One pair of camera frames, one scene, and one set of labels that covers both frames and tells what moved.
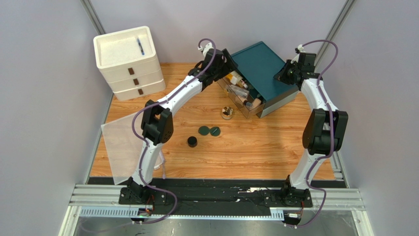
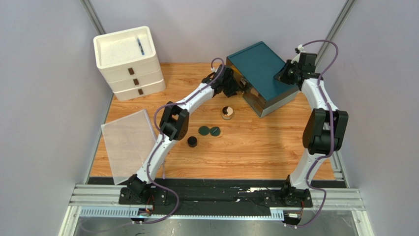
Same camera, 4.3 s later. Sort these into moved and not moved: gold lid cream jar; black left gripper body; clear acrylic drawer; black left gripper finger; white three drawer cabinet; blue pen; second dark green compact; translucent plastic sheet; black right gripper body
Moved: black left gripper finger; black left gripper body; clear acrylic drawer
Not moved: gold lid cream jar; black right gripper body; white three drawer cabinet; translucent plastic sheet; blue pen; second dark green compact
